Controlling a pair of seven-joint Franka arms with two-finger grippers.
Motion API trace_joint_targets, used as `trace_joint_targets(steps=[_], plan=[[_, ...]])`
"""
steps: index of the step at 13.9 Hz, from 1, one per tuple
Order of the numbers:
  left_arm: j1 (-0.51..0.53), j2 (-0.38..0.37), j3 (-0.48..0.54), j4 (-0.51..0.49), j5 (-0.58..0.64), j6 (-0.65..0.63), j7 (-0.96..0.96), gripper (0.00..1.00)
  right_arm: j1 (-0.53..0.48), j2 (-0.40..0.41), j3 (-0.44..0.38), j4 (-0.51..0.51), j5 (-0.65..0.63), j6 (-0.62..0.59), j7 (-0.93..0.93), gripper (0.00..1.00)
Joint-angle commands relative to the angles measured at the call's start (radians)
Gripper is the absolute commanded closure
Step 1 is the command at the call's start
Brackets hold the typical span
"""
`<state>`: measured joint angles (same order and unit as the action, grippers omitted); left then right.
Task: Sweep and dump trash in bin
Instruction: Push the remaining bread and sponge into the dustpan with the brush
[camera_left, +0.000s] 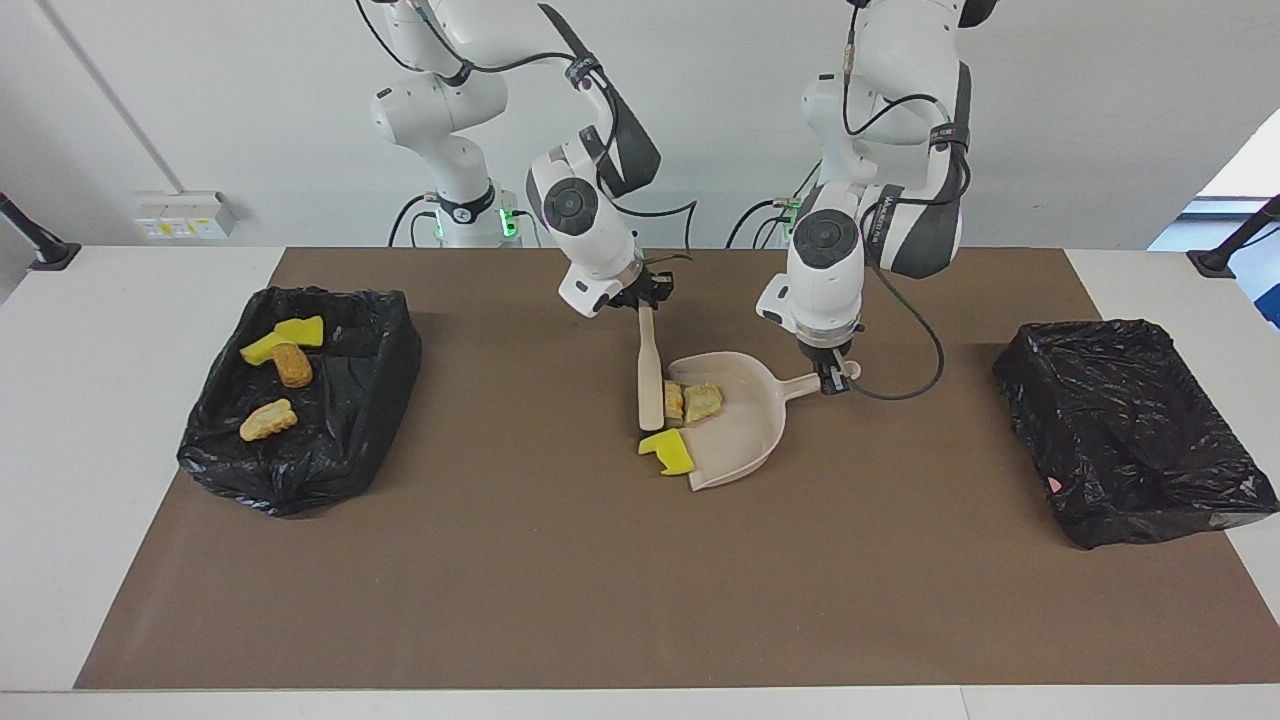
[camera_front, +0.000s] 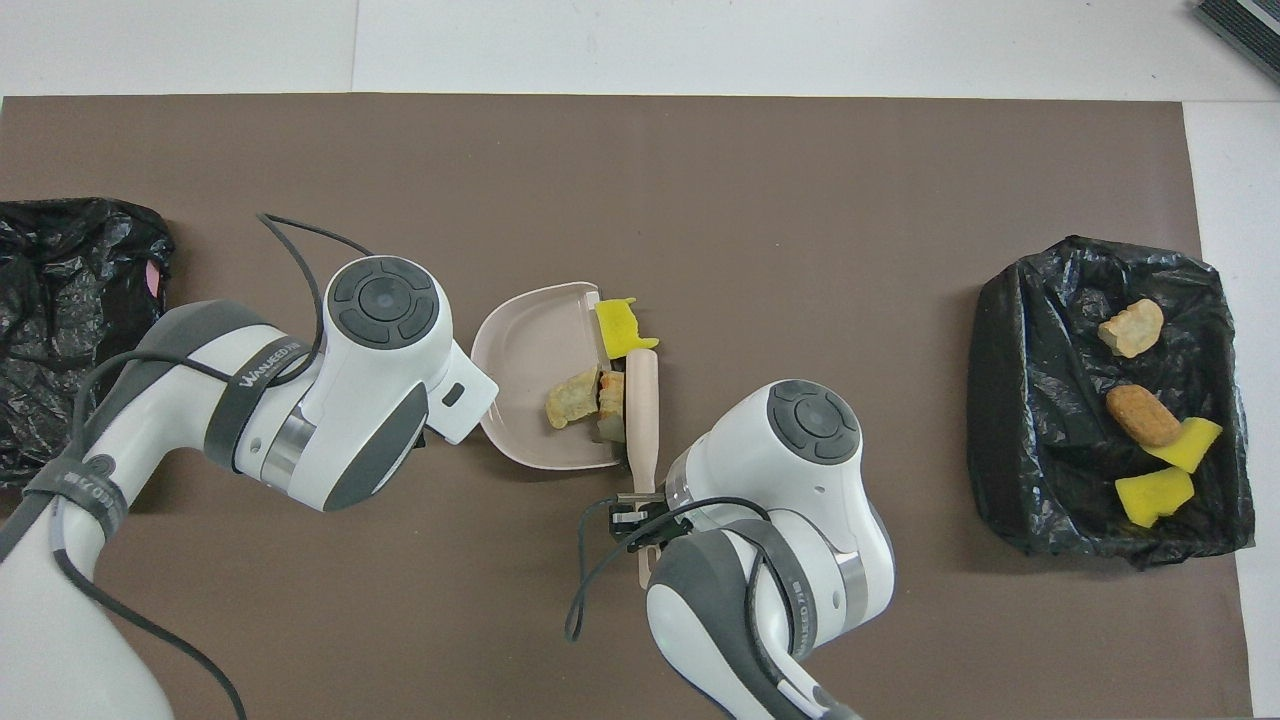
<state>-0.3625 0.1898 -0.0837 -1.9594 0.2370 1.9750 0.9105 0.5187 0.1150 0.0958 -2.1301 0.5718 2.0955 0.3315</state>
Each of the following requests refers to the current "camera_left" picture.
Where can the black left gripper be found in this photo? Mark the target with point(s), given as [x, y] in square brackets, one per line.
[830, 354]

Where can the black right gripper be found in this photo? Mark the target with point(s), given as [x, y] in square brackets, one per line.
[645, 290]

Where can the beige plastic dustpan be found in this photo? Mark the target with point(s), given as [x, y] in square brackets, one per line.
[745, 430]

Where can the tan toast chunk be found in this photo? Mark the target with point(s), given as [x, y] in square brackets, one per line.
[674, 402]
[703, 402]

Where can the notched yellow sponge piece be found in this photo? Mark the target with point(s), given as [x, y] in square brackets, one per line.
[668, 452]

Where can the brown fried nugget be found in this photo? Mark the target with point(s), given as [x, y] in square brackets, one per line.
[294, 368]

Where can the small yellow sponge piece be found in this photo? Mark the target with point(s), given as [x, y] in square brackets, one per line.
[258, 350]

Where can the small croissant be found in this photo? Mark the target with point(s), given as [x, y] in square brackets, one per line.
[268, 420]

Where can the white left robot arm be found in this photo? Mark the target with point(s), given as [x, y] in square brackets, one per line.
[830, 270]

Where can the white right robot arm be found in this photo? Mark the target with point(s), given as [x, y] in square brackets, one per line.
[590, 220]

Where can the bin with black bag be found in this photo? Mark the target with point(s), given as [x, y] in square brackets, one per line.
[330, 440]
[1120, 430]

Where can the brown table mat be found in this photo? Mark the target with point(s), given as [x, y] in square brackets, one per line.
[640, 620]

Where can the black clamp stand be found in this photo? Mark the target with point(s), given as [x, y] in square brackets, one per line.
[1215, 262]
[50, 255]

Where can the white wall socket box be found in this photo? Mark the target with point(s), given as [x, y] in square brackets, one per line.
[185, 215]

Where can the white wall conduit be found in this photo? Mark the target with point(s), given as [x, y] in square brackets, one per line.
[85, 55]

